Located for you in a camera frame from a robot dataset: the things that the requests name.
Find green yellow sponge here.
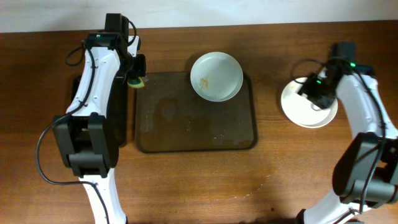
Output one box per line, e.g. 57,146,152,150
127,77,145,89

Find pale blue plate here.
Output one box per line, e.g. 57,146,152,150
190,52,243,102

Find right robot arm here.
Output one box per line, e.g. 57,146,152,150
295,42,397,223

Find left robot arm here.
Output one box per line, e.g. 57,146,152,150
50,13,146,223

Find black plastic tray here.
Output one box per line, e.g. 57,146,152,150
67,74,127,151

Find brown plastic tray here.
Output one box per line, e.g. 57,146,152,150
134,72,258,154

